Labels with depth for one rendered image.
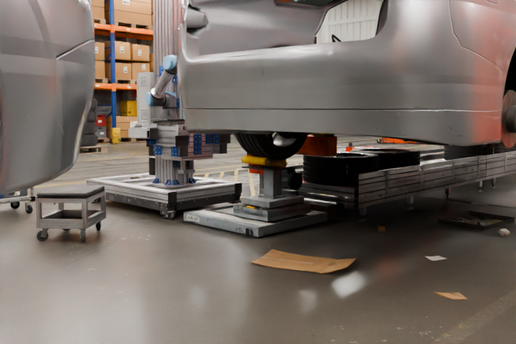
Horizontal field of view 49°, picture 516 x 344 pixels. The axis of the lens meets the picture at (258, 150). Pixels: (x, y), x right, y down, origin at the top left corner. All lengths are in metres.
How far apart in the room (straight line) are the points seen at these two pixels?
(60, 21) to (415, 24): 1.61
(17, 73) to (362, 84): 1.70
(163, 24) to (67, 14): 3.86
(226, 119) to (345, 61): 0.90
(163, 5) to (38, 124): 4.02
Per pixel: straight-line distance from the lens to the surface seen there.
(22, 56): 1.23
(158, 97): 4.74
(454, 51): 2.59
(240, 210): 4.34
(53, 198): 4.11
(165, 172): 5.19
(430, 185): 5.61
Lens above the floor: 0.91
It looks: 4 degrees down
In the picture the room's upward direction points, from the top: straight up
